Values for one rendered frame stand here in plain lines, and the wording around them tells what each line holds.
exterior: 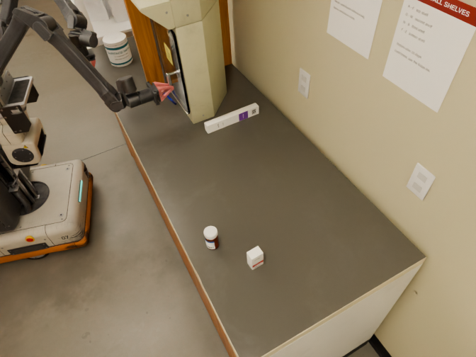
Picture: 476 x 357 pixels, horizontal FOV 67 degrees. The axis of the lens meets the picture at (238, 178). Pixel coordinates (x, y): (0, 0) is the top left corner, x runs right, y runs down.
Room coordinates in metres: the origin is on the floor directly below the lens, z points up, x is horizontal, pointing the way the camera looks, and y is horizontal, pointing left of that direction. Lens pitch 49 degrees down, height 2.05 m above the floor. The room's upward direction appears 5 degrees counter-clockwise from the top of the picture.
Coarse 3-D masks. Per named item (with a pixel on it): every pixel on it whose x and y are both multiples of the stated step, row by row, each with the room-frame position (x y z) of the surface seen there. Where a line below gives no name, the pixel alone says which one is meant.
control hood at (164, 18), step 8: (136, 0) 1.36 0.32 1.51; (144, 0) 1.36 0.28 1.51; (152, 0) 1.35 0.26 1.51; (160, 0) 1.35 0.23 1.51; (168, 0) 1.34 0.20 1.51; (144, 8) 1.29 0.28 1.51; (152, 8) 1.30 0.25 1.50; (160, 8) 1.31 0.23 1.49; (168, 8) 1.33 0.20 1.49; (152, 16) 1.30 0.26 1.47; (160, 16) 1.31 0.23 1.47; (168, 16) 1.32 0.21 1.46; (160, 24) 1.31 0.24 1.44; (168, 24) 1.32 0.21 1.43
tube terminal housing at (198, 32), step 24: (192, 0) 1.37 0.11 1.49; (216, 0) 1.54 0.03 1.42; (192, 24) 1.36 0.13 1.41; (216, 24) 1.51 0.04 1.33; (192, 48) 1.35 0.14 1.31; (216, 48) 1.49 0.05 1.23; (192, 72) 1.35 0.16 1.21; (216, 72) 1.46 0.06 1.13; (192, 96) 1.34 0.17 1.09; (216, 96) 1.43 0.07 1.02; (192, 120) 1.34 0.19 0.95
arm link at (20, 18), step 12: (12, 12) 1.37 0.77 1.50; (24, 12) 1.37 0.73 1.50; (36, 12) 1.41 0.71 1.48; (12, 24) 1.37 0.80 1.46; (24, 24) 1.36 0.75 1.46; (48, 24) 1.36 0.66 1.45; (12, 36) 1.36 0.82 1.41; (0, 48) 1.36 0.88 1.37; (12, 48) 1.36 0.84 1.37; (0, 60) 1.35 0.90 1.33; (0, 72) 1.35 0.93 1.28
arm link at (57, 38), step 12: (36, 24) 1.34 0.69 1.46; (48, 36) 1.32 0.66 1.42; (60, 36) 1.35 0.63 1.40; (60, 48) 1.34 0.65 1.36; (72, 48) 1.34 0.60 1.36; (72, 60) 1.32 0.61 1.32; (84, 60) 1.33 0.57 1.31; (84, 72) 1.31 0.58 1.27; (96, 72) 1.32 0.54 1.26; (96, 84) 1.29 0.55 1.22; (108, 84) 1.31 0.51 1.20; (108, 96) 1.27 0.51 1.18
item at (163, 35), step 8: (160, 32) 1.50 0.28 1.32; (168, 32) 1.39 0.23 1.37; (160, 40) 1.53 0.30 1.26; (168, 40) 1.41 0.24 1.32; (160, 48) 1.56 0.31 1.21; (176, 48) 1.34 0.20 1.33; (176, 56) 1.34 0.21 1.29; (168, 64) 1.49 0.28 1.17; (176, 64) 1.36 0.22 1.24; (176, 80) 1.41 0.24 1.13; (176, 88) 1.44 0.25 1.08; (184, 88) 1.34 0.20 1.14; (176, 96) 1.47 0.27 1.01; (184, 96) 1.34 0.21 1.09; (184, 104) 1.37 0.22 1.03
